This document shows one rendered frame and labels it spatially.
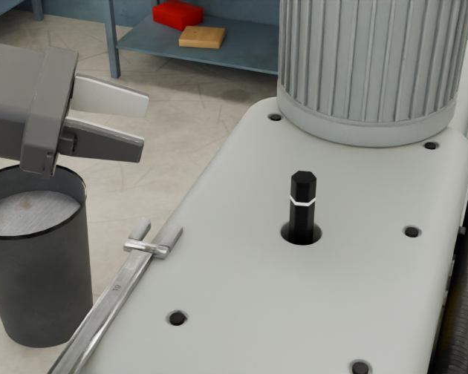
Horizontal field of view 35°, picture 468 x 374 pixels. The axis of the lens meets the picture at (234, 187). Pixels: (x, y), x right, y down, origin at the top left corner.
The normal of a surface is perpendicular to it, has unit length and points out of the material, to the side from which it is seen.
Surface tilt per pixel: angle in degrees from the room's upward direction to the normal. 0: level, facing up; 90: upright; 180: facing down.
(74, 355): 0
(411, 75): 90
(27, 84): 17
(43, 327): 94
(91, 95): 97
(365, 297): 0
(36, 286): 94
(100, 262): 0
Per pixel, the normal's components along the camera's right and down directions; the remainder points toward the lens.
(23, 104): 0.26, -0.72
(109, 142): 0.02, 0.68
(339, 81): -0.49, 0.51
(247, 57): -0.01, -0.81
